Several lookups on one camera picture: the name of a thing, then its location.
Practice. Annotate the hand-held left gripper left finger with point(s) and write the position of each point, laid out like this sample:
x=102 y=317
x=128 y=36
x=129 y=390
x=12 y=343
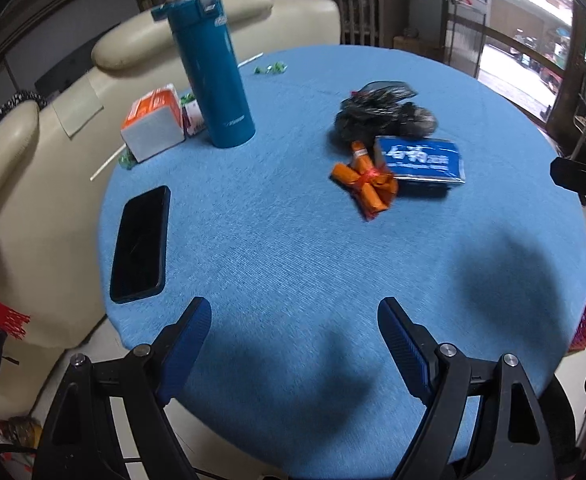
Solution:
x=185 y=347

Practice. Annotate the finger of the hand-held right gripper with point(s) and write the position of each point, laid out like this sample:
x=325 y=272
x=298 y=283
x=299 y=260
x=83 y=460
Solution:
x=578 y=175

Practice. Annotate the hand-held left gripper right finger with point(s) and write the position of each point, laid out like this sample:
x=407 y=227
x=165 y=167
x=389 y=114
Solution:
x=405 y=347

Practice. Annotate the blue toothpaste box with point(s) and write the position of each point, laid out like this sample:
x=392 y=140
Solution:
x=418 y=160

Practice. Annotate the orange wrapper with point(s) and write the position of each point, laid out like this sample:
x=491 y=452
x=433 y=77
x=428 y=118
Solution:
x=368 y=185

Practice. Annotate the black plastic bag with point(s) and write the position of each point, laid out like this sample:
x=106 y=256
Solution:
x=388 y=115

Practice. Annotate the black smartphone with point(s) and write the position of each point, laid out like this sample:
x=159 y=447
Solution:
x=140 y=245

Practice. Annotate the blue tablecloth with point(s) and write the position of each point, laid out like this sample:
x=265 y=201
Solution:
x=298 y=260

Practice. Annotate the metal glass door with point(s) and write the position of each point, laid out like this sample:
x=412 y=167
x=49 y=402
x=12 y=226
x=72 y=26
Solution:
x=465 y=40

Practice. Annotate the pile of colourful bags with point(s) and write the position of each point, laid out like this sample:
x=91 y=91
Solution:
x=8 y=435

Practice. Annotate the green candy wrapper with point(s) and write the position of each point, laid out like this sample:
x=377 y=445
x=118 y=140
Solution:
x=126 y=158
x=270 y=68
x=188 y=97

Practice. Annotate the white straw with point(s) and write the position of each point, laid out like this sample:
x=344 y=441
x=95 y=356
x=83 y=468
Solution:
x=105 y=165

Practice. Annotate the cardboard box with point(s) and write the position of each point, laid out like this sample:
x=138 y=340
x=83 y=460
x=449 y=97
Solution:
x=415 y=46

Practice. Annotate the cream leather sofa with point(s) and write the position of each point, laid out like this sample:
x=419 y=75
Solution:
x=23 y=210

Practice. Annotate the orange and white box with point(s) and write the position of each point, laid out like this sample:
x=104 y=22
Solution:
x=150 y=130

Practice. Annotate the pink and white box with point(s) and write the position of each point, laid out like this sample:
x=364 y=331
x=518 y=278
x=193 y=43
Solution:
x=193 y=120

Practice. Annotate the wooden crib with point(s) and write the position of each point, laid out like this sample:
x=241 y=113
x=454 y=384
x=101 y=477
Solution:
x=363 y=15

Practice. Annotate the blue thermos bottle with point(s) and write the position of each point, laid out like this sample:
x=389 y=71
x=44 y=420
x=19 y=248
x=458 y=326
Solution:
x=213 y=75

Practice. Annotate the black television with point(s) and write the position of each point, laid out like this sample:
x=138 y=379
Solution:
x=63 y=75

